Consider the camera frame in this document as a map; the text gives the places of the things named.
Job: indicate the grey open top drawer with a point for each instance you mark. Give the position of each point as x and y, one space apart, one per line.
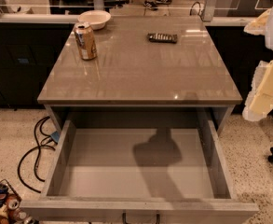
174 168

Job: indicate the white bowl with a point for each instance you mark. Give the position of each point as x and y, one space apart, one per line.
97 19

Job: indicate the wire basket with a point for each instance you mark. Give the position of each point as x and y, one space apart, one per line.
10 210

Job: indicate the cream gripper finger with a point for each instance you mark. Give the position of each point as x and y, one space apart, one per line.
259 101
258 25

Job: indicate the orange soda can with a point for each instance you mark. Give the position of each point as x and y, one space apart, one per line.
85 41

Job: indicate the black drawer handle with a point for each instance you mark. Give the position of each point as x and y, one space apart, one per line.
141 219

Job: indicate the grey cabinet with glossy top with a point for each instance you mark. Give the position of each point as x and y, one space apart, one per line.
131 70

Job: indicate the brown soda can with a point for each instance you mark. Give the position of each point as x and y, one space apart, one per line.
12 202

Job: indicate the black snack bar packet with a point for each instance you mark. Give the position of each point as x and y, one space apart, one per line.
162 38

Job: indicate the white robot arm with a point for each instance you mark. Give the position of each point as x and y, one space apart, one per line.
268 33

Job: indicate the person's sneakers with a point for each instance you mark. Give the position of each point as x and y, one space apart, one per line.
152 5

